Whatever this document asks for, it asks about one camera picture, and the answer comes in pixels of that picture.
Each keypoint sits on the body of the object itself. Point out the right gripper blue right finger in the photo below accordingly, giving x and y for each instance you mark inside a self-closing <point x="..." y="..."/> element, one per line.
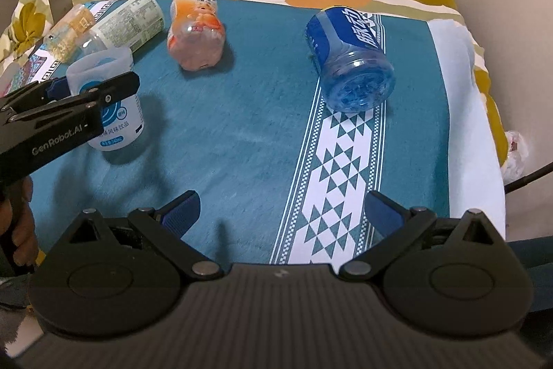
<point x="400" y="229"/>

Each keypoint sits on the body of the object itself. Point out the white plastic bag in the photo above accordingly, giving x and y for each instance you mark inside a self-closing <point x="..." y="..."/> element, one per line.
<point x="517" y="155"/>

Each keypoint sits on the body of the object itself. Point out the yellow label clear cup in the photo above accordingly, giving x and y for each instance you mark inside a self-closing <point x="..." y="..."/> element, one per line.
<point x="61" y="41"/>

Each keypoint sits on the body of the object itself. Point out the teal patterned cloth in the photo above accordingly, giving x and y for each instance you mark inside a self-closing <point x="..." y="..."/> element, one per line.
<point x="281" y="177"/>

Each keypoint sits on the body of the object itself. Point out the person's left hand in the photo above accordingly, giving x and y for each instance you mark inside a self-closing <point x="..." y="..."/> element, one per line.
<point x="18" y="231"/>

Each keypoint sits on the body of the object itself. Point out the blue label clear cup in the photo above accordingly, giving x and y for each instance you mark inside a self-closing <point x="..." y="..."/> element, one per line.
<point x="355" y="74"/>

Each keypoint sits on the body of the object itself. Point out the orange label clear cup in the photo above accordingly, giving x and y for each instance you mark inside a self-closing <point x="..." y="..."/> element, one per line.
<point x="196" y="37"/>

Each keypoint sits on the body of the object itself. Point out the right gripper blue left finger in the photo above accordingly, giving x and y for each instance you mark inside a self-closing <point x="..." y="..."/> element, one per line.
<point x="163" y="229"/>

